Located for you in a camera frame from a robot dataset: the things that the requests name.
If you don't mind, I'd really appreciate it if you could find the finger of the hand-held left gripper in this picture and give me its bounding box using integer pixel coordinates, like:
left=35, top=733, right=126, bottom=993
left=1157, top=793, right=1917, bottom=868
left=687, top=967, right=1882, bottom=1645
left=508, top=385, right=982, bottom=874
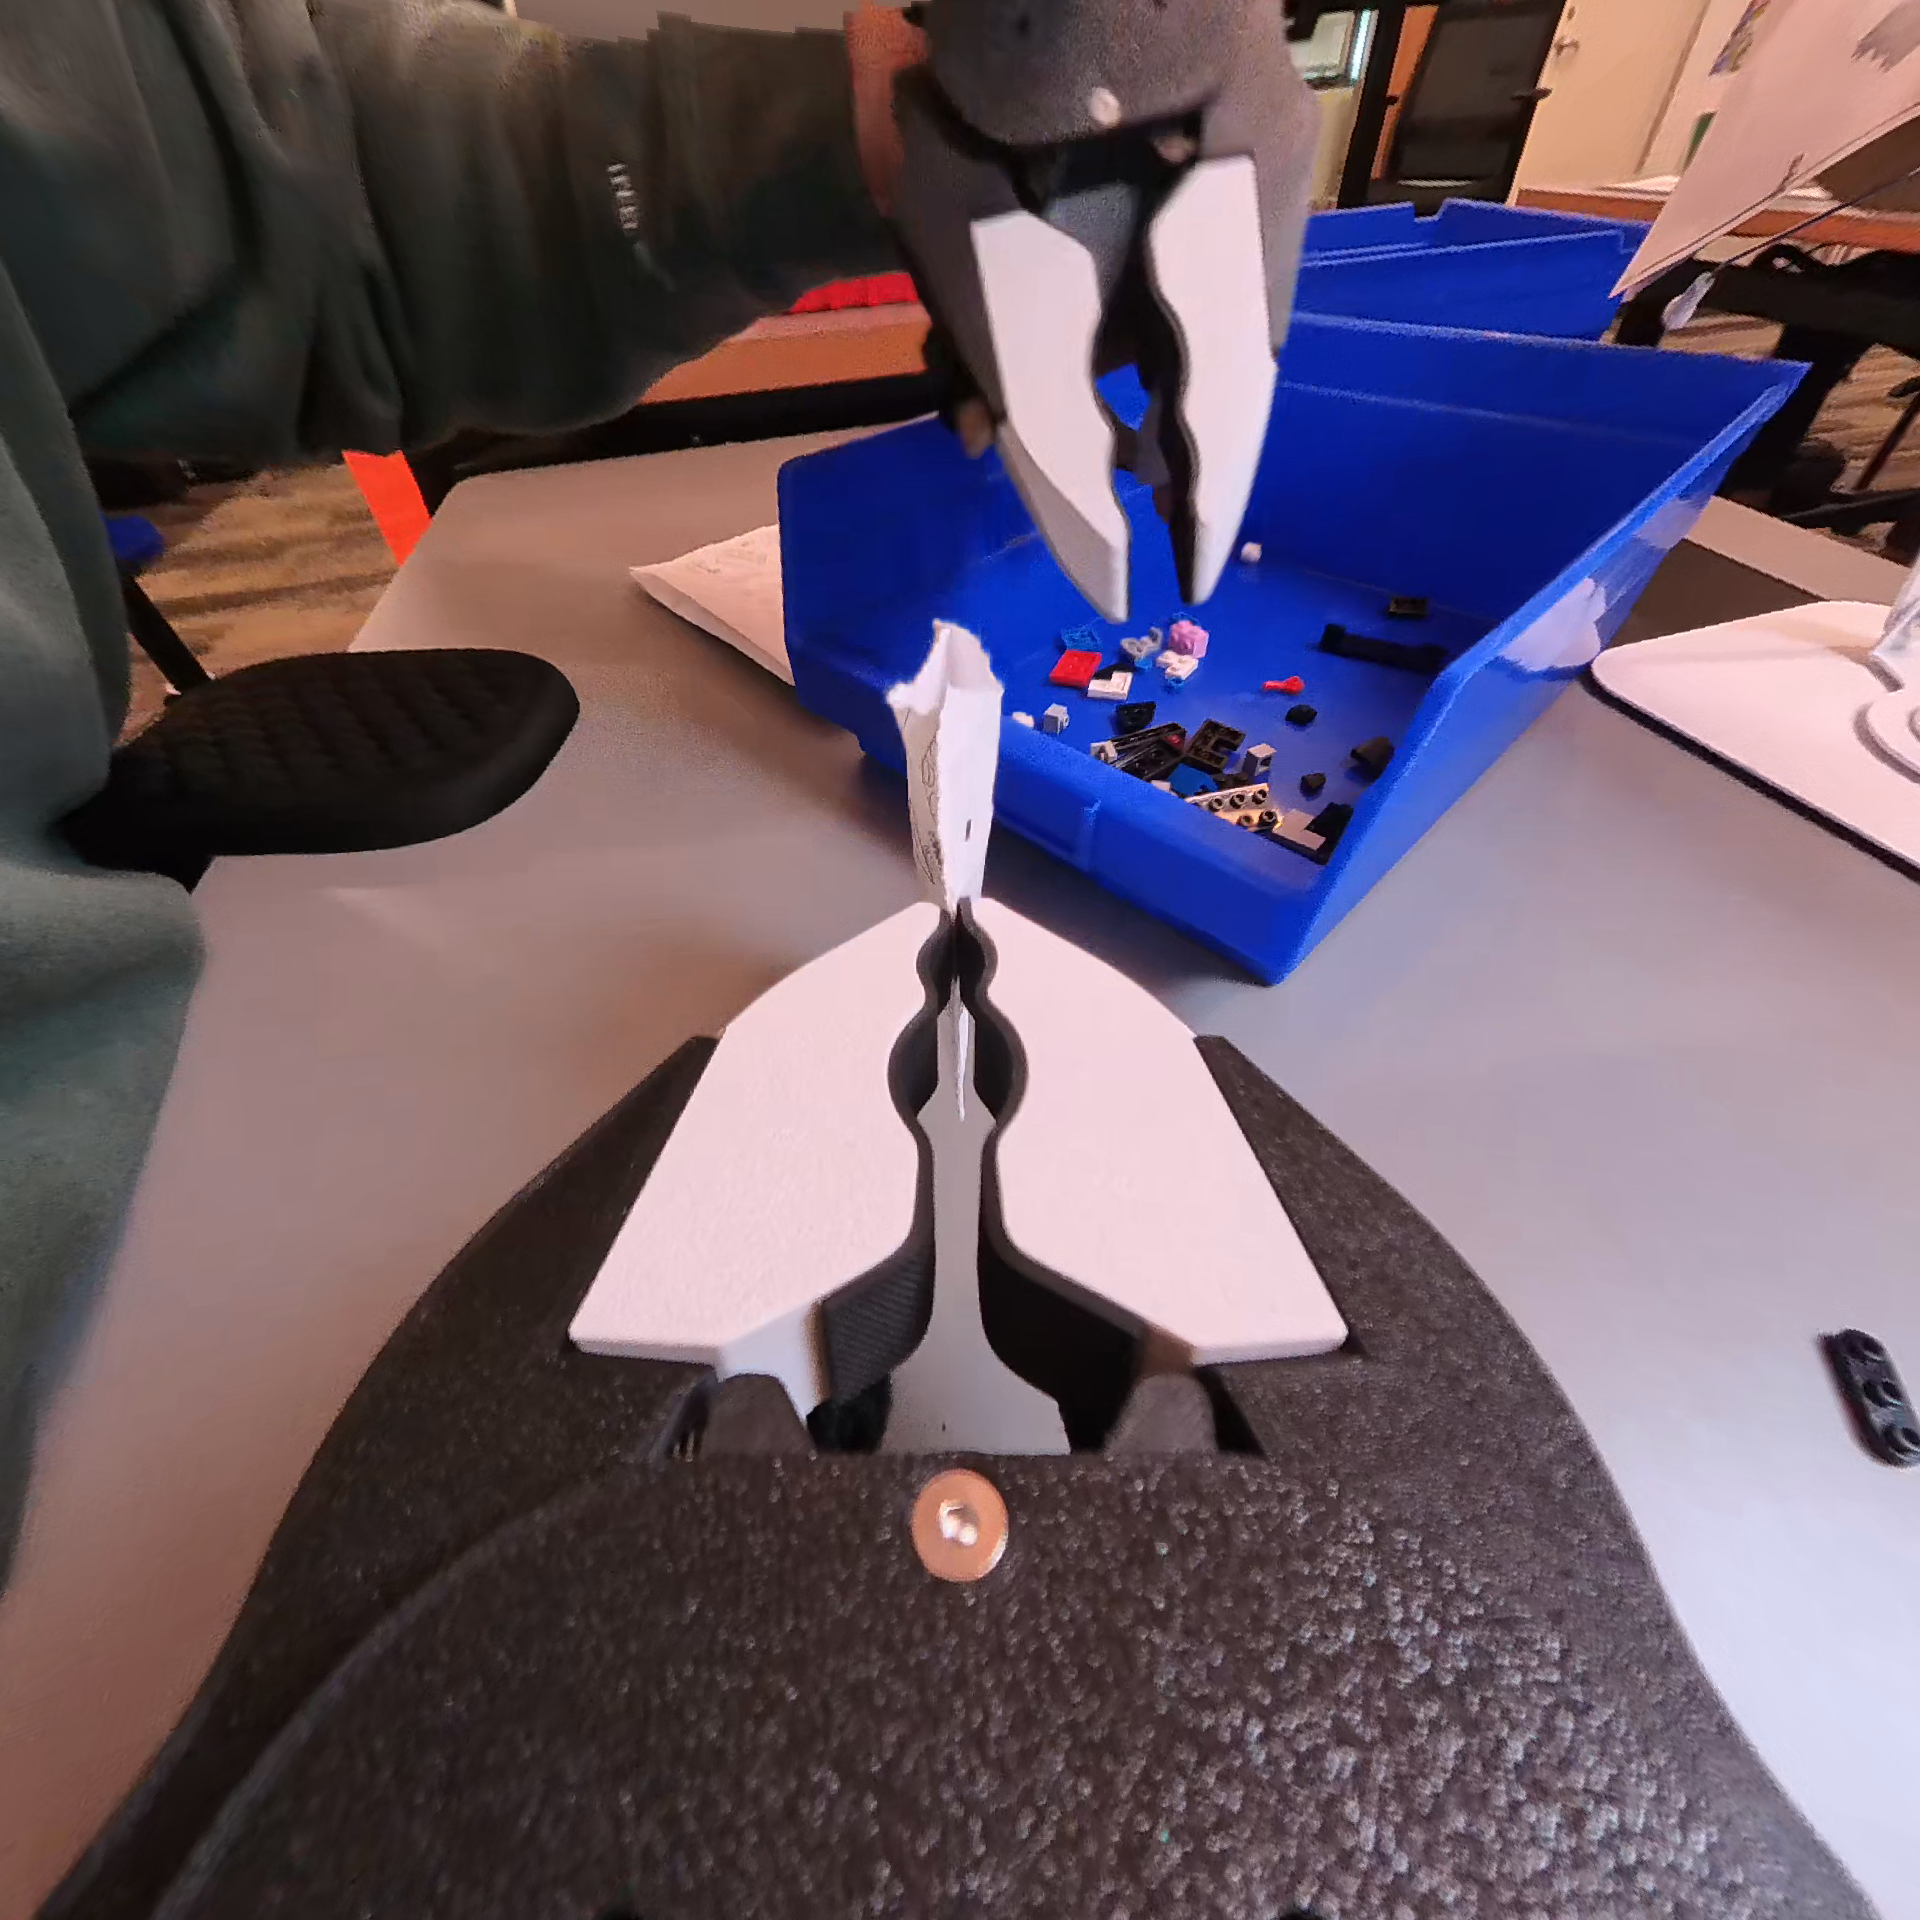
left=1146, top=150, right=1278, bottom=602
left=966, top=205, right=1136, bottom=619

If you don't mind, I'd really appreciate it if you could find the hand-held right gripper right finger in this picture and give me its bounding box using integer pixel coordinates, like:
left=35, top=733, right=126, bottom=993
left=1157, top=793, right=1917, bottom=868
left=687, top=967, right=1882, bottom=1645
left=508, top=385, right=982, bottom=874
left=966, top=895, right=1352, bottom=1377

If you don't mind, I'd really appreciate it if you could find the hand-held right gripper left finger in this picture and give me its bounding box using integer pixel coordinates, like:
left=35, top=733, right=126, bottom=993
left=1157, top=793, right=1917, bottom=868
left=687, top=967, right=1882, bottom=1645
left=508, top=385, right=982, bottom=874
left=569, top=901, right=949, bottom=1389

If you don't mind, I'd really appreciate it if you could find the blue plastic bin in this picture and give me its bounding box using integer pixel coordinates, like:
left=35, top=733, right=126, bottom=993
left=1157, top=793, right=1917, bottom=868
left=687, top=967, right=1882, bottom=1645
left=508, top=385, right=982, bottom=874
left=773, top=311, right=1811, bottom=986
left=1289, top=197, right=1651, bottom=343

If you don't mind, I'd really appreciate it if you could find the small numbered paper bag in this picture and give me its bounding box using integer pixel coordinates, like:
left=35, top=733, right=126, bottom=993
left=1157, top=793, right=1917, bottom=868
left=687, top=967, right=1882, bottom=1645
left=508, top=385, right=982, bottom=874
left=886, top=622, right=1007, bottom=1129

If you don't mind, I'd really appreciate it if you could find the lego pieces pile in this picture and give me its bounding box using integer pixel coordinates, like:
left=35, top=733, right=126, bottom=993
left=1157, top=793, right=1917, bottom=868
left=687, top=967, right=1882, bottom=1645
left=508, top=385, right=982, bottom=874
left=1013, top=593, right=1478, bottom=865

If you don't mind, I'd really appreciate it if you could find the lego instruction booklet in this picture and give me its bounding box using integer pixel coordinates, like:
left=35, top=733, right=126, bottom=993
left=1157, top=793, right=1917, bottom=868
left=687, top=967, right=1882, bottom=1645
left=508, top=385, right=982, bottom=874
left=1613, top=0, right=1920, bottom=303

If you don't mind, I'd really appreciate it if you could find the small black lego beam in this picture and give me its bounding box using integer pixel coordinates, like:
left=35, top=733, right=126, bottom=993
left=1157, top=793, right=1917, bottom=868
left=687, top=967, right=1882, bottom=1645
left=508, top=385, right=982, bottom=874
left=1818, top=1326, right=1920, bottom=1467

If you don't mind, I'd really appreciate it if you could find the black office chair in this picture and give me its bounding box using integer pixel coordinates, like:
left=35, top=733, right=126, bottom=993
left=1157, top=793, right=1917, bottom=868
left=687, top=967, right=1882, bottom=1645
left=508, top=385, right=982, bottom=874
left=1379, top=0, right=1577, bottom=206

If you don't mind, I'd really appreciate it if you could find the black rough rounded object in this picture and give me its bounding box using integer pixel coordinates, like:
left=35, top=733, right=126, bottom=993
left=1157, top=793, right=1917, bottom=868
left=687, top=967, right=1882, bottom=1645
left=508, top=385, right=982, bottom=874
left=60, top=646, right=581, bottom=895

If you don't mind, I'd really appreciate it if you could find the white book stand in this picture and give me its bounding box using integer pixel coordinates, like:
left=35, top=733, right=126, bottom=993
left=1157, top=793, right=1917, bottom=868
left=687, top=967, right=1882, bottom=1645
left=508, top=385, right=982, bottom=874
left=1584, top=571, right=1920, bottom=883

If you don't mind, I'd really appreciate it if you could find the orange object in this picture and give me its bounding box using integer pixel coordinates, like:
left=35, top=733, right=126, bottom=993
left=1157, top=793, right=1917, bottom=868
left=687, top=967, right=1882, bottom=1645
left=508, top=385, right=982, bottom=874
left=340, top=445, right=437, bottom=567

